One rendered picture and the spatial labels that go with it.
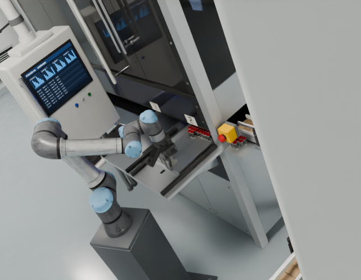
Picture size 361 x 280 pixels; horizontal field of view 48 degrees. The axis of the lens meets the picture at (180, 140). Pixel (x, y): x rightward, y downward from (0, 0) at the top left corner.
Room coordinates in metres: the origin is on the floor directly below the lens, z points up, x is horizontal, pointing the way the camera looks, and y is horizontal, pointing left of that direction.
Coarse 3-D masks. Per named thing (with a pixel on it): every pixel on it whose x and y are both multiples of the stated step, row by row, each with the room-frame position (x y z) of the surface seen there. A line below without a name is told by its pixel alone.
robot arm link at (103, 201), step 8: (96, 192) 1.60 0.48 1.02; (104, 192) 1.58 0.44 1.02; (112, 192) 1.60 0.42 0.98; (96, 200) 1.55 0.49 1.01; (104, 200) 1.53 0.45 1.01; (112, 200) 1.54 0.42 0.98; (96, 208) 1.52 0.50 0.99; (104, 208) 1.51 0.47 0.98; (112, 208) 1.52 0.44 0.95; (120, 208) 1.56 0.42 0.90; (104, 216) 1.51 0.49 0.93; (112, 216) 1.51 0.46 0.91
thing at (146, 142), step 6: (156, 114) 2.27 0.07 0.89; (162, 114) 2.26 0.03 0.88; (162, 120) 2.19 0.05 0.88; (168, 120) 2.16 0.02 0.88; (174, 120) 2.13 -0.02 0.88; (180, 120) 2.05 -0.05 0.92; (162, 126) 2.13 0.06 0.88; (168, 126) 2.10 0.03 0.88; (174, 126) 2.02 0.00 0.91; (180, 126) 2.04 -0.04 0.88; (168, 132) 2.00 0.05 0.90; (144, 138) 2.09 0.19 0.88; (144, 144) 2.02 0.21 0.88; (150, 144) 2.00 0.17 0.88; (144, 150) 1.92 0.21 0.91
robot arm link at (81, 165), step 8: (40, 120) 1.75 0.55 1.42; (48, 120) 1.73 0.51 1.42; (56, 120) 1.76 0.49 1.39; (40, 128) 1.67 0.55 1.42; (48, 128) 1.66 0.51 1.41; (56, 128) 1.69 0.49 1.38; (32, 136) 1.66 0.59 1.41; (56, 136) 1.64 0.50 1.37; (64, 136) 1.69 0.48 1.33; (64, 160) 1.68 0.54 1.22; (72, 160) 1.67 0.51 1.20; (80, 160) 1.68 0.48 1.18; (88, 160) 1.72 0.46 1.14; (72, 168) 1.68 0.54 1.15; (80, 168) 1.67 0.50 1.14; (88, 168) 1.67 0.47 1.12; (96, 168) 1.70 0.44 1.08; (88, 176) 1.66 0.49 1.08; (96, 176) 1.67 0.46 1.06; (104, 176) 1.68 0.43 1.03; (112, 176) 1.73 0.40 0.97; (88, 184) 1.68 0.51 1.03; (96, 184) 1.65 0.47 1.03; (104, 184) 1.65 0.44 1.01; (112, 184) 1.66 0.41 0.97
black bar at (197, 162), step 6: (210, 150) 1.68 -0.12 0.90; (204, 156) 1.66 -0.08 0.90; (198, 162) 1.64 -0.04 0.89; (192, 168) 1.62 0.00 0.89; (180, 174) 1.60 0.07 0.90; (186, 174) 1.60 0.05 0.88; (174, 180) 1.58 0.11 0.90; (180, 180) 1.58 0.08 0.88; (168, 186) 1.56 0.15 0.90; (162, 192) 1.53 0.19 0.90
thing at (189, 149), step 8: (184, 128) 1.96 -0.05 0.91; (176, 136) 1.93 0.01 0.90; (184, 136) 1.92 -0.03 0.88; (176, 144) 1.88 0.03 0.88; (184, 144) 1.85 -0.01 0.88; (192, 144) 1.82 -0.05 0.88; (200, 144) 1.78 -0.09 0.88; (208, 144) 1.71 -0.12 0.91; (176, 152) 1.81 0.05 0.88; (184, 152) 1.78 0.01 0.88; (192, 152) 1.75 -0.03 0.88; (200, 152) 1.68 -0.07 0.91; (160, 160) 1.81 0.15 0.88; (184, 160) 1.72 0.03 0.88; (192, 160) 1.65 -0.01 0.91; (176, 168) 1.68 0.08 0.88; (184, 168) 1.62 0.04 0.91
